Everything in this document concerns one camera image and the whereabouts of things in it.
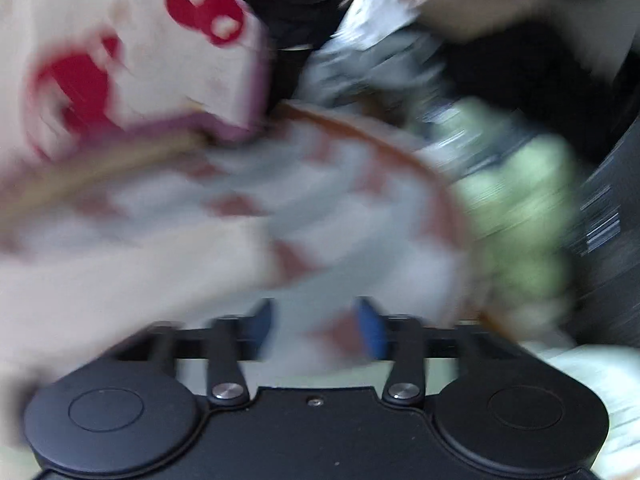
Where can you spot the grey cloth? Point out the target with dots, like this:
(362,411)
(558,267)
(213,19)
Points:
(370,70)

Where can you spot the dark cloth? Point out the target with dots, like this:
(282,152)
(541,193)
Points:
(290,15)

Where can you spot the light green cloth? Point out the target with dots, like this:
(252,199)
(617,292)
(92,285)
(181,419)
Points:
(520,200)

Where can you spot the tan board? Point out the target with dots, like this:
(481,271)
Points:
(100,170)

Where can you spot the checkered bed sheet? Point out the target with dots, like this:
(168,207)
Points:
(350,200)

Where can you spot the bear print blanket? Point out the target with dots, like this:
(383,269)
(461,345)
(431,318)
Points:
(100,35)

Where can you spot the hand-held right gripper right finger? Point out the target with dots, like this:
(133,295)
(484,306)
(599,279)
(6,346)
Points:
(372,330)

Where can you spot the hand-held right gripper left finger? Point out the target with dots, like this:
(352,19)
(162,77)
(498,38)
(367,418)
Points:
(262,325)

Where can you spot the cream fleece garment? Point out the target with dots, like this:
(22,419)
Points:
(125,285)

